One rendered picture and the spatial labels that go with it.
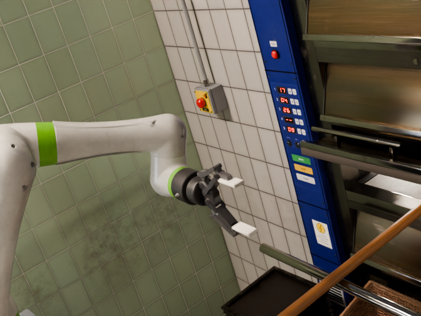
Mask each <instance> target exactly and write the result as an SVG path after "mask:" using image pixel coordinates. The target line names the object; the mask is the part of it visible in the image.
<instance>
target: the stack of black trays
mask: <svg viewBox="0 0 421 316"><path fill-rule="evenodd" d="M316 284H317V283H314V282H311V281H309V280H307V279H305V278H302V277H300V276H297V275H295V274H293V273H290V272H288V271H285V270H283V269H280V268H278V267H276V266H273V267H272V268H270V269H269V270H268V271H267V272H266V273H264V274H263V275H261V276H260V277H259V278H258V279H257V280H255V281H254V282H252V283H251V284H250V285H249V286H247V287H246V288H245V289H244V290H242V291H241V292H239V293H238V294H237V295H236V296H235V297H233V298H232V299H230V300H229V301H228V302H227V303H225V304H224V305H223V306H222V307H221V309H222V310H223V313H225V314H227V315H226V316H277V315H279V314H280V313H281V312H282V311H283V310H285V309H286V308H288V307H289V306H290V305H291V304H292V303H294V302H295V301H296V300H297V299H299V298H300V297H301V296H303V295H304V294H305V293H306V292H308V291H309V290H310V289H312V288H313V287H314V286H315V285H316ZM328 292H329V290H328V291H327V292H326V293H324V294H323V295H322V296H320V298H319V299H317V300H316V301H315V302H313V303H312V304H311V305H310V306H309V307H307V308H306V309H304V310H303V311H302V312H301V313H300V314H298V315H297V316H334V314H333V313H332V312H333V311H334V310H333V309H331V308H330V307H331V306H332V305H333V304H332V303H330V302H331V300H330V299H327V297H329V295H327V293H328Z"/></svg>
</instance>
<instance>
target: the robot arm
mask: <svg viewBox="0 0 421 316"><path fill-rule="evenodd" d="M186 142H187V129H186V126H185V124H184V122H183V121H182V119H181V118H179V117H178V116H176V115H174V114H171V113H165V114H161V115H155V116H151V117H145V118H136V119H131V120H119V121H111V122H61V121H52V122H29V123H15V124H1V125H0V316H20V315H19V310H18V306H17V305H16V302H15V301H14V298H13V296H12V295H11V292H10V289H11V277H12V272H13V263H14V256H15V251H16V245H17V242H18V236H19V230H20V227H21V222H22V219H23V215H24V210H25V208H26V204H27V201H28V198H29V194H30V191H31V188H32V185H33V182H34V178H35V176H36V168H37V167H44V166H52V165H56V166H58V165H61V164H66V163H69V162H74V161H80V160H84V159H91V158H95V157H103V156H108V155H118V154H134V153H141V152H149V153H150V183H151V186H152V188H153V189H154V191H155V192H156V193H158V194H159V195H161V196H164V197H168V198H176V199H178V200H180V201H182V202H185V203H187V204H189V205H199V206H208V207H209V208H210V209H211V211H212V213H211V214H210V217H211V218H212V219H214V220H216V221H217V222H218V223H219V224H220V225H221V226H222V227H223V228H224V229H225V230H226V231H227V232H228V233H229V234H230V235H231V236H232V237H235V236H237V235H238V234H242V235H246V236H248V237H250V236H252V235H253V234H254V233H256V232H258V229H257V228H254V227H252V226H250V225H248V224H246V223H243V222H241V221H240V222H238V221H237V220H236V219H235V217H234V216H233V215H232V214H231V213H230V212H229V210H228V209H227V208H226V204H225V203H224V202H223V200H222V199H221V197H220V194H219V190H218V189H217V187H218V185H219V183H222V184H225V185H228V186H231V187H234V188H237V187H238V186H240V185H241V184H244V180H242V179H239V178H236V177H233V176H232V175H231V174H230V173H227V172H225V171H224V170H222V169H221V167H222V164H221V163H218V164H217V165H215V166H213V167H211V168H210V169H203V170H201V171H197V170H194V169H191V168H188V167H187V158H186ZM214 171H215V173H216V174H215V175H213V178H212V180H211V176H210V175H209V174H211V173H213V172H214ZM219 204H221V206H219V207H218V208H216V207H217V206H218V205H219Z"/></svg>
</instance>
